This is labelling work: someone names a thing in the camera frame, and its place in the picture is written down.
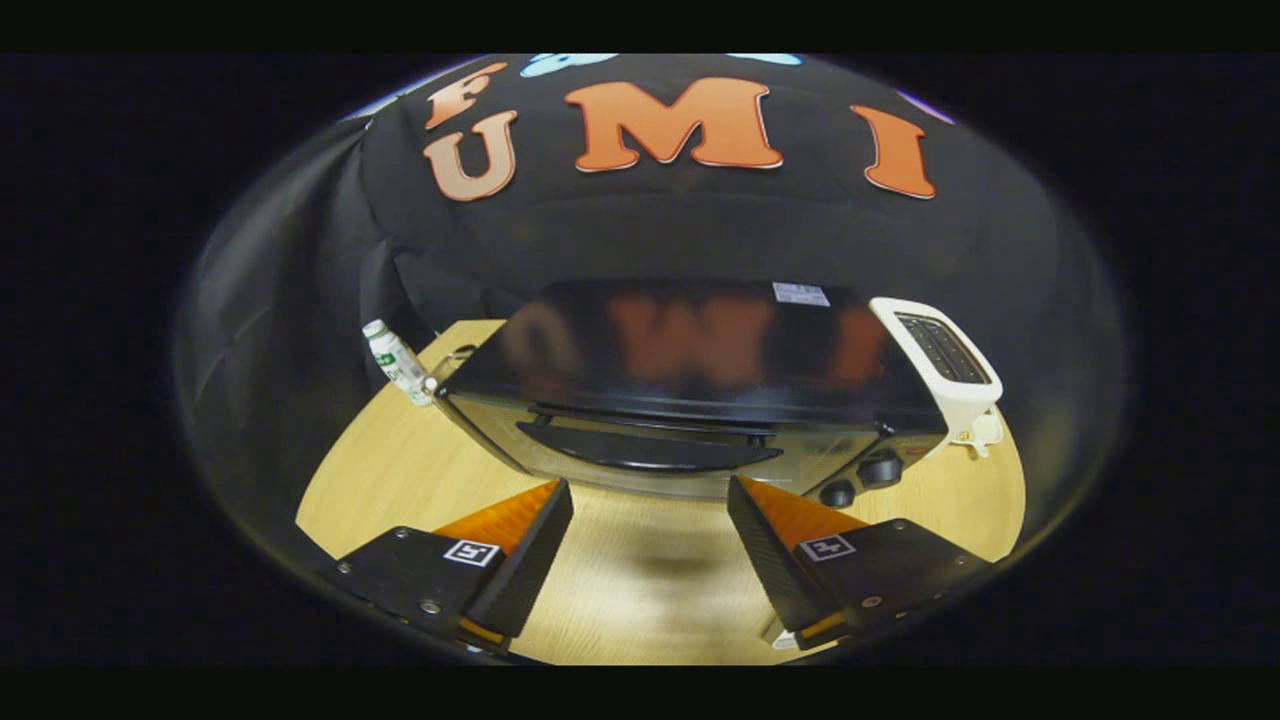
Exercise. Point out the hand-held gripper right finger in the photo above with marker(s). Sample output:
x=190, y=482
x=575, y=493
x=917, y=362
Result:
x=770, y=555

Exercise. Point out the black toaster oven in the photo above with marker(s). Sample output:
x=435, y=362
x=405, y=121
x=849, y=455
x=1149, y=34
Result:
x=680, y=350

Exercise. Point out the white condiment dish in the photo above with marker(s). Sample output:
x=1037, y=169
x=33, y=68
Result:
x=985, y=432

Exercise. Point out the black backdrop cloth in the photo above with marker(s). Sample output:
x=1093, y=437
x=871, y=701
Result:
x=300, y=280

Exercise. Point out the white pop-up toaster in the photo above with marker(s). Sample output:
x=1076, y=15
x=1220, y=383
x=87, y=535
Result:
x=965, y=400

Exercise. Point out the small white green-label bottle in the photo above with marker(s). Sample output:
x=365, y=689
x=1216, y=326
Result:
x=398, y=362

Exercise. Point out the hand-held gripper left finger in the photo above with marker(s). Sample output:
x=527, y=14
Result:
x=530, y=560

